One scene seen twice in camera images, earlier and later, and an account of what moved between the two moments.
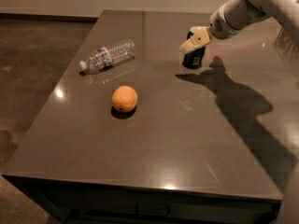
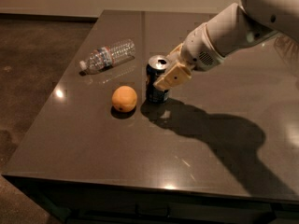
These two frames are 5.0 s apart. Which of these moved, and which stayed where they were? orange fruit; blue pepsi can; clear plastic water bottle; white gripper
Moved: white gripper; blue pepsi can
Stayed: orange fruit; clear plastic water bottle
